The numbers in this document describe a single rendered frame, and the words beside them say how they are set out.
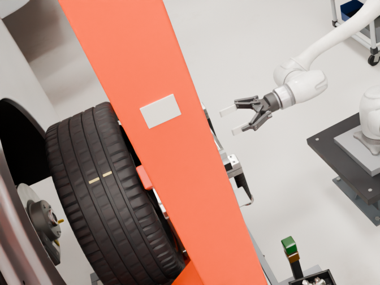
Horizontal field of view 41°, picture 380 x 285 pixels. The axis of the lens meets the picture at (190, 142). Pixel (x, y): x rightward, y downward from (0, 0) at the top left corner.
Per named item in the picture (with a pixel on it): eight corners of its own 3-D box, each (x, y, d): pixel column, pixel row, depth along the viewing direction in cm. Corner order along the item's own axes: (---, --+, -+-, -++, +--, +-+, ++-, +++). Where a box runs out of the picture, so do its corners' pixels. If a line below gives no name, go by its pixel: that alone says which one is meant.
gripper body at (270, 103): (283, 113, 194) (260, 122, 193) (273, 102, 201) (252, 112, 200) (279, 98, 189) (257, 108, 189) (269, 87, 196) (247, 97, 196)
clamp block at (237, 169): (212, 175, 164) (208, 163, 161) (238, 163, 165) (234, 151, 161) (218, 184, 160) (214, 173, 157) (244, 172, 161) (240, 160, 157)
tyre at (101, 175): (32, 91, 176) (59, 237, 130) (94, 64, 177) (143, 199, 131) (104, 198, 223) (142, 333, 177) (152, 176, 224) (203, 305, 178)
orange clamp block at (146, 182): (138, 169, 151) (134, 167, 142) (162, 159, 152) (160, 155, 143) (147, 190, 151) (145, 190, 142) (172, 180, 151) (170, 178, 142)
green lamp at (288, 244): (282, 246, 169) (280, 240, 167) (293, 242, 170) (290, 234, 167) (287, 255, 166) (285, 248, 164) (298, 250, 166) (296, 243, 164)
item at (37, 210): (39, 201, 201) (0, 173, 173) (57, 193, 202) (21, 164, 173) (61, 276, 188) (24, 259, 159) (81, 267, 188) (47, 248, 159)
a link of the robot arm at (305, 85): (298, 110, 193) (285, 100, 205) (335, 93, 193) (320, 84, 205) (290, 85, 188) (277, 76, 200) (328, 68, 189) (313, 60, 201)
